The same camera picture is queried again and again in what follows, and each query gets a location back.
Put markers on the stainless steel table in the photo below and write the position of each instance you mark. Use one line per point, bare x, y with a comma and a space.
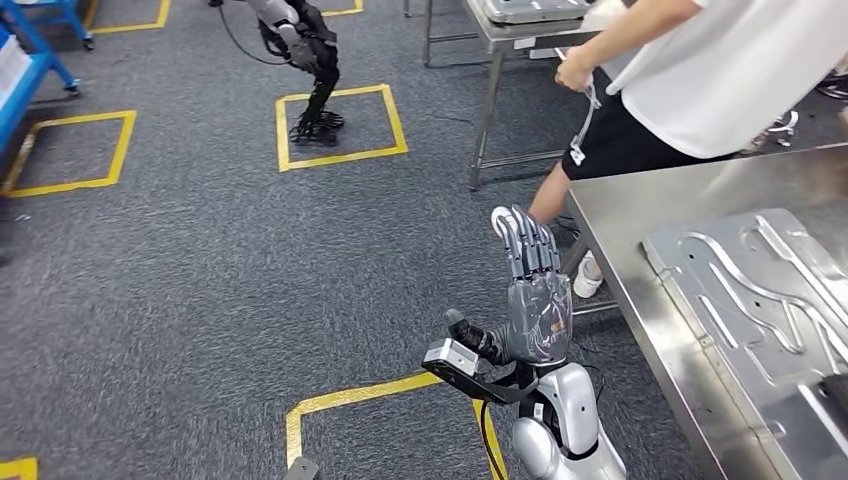
503, 41

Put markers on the black and silver humanoid robot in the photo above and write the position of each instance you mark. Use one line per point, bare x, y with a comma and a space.
324, 73

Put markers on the white plastic crate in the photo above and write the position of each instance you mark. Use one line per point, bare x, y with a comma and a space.
10, 66

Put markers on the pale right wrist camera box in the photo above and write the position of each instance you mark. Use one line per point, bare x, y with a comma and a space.
454, 358

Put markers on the stainless steel workbench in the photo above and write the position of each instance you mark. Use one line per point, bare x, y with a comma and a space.
629, 199

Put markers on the blue metal shelf rack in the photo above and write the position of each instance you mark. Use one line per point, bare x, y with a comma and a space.
26, 79

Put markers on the yellow floor tape square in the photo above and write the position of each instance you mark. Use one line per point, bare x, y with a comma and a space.
358, 396
283, 132
344, 11

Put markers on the person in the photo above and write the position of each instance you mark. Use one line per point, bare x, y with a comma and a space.
729, 79

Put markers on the grey metal plate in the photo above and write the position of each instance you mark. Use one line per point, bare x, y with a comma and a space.
530, 10

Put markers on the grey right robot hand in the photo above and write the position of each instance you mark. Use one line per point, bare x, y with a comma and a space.
540, 318

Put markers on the stamped sheet metal panel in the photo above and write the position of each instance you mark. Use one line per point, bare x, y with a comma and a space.
729, 318

